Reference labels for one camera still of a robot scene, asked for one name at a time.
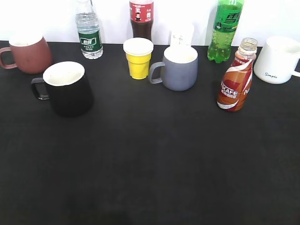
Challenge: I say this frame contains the black mug white inside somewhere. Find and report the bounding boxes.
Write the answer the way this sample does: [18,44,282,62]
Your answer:
[31,61,94,117]

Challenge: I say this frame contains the orange nescafe coffee bottle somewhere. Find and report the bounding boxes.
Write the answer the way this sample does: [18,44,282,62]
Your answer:
[217,37,258,112]

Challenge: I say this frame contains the grey mug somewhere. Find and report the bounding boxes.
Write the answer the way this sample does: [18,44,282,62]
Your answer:
[148,45,198,91]

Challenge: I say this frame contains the green sprite bottle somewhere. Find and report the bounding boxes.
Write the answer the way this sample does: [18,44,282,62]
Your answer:
[207,0,244,63]

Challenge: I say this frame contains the maroon mug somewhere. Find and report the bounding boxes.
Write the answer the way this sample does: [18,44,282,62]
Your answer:
[0,32,53,74]

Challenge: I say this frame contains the yellow paper cup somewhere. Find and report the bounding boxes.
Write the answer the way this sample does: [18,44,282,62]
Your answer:
[123,37,154,80]

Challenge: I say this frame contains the cola bottle red label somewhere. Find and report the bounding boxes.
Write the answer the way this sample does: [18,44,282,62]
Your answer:
[129,0,154,41]

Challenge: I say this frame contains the clear water bottle green label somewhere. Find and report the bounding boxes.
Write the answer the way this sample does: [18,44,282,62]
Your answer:
[75,0,103,60]

